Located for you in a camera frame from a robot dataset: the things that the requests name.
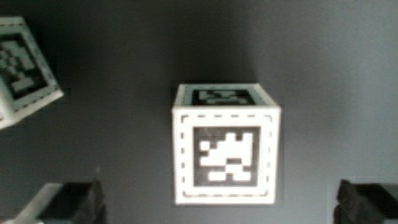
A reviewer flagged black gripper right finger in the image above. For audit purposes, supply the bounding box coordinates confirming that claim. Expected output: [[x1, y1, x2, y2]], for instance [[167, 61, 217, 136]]
[[332, 180, 398, 224]]

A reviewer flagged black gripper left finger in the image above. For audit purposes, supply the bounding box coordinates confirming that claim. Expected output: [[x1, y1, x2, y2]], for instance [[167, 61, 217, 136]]
[[11, 179, 110, 224]]

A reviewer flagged white tagged cube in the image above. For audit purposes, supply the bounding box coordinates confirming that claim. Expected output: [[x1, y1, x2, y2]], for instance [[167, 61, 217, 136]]
[[173, 84, 281, 205]]

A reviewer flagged white tagged cube leg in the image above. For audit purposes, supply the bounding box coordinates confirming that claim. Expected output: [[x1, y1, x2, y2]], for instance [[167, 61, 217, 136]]
[[0, 17, 64, 130]]

